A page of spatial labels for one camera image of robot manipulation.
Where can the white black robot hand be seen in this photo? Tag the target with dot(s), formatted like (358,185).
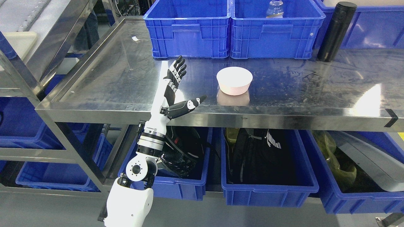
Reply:
(164,107)

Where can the pink bowl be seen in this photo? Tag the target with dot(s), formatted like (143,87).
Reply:
(234,81)

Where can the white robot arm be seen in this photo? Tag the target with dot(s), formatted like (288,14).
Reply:
(131,195)

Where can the blue crate top middle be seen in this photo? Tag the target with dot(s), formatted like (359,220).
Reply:
(253,35)

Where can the blue crate left shelf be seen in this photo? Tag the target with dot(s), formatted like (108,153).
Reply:
(59,176)

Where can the black helmet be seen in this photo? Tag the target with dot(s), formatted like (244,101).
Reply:
(182,151)

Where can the blue crate with helmet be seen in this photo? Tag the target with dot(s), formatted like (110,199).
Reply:
(193,187)

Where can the blue crate top left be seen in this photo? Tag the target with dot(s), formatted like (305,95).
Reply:
(189,28)

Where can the black backpack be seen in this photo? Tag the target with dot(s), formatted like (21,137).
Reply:
(260,156)

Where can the blue crate with backpack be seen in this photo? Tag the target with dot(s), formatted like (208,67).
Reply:
(270,195)

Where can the clear plastic bottle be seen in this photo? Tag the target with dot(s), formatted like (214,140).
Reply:
(275,9)

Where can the black thermos bottle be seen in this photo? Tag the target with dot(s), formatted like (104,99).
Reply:
(336,30)

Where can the blue crate lower right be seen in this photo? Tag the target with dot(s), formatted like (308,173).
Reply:
(334,200)

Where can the blue crate top right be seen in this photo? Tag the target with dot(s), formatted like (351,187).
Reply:
(377,24)

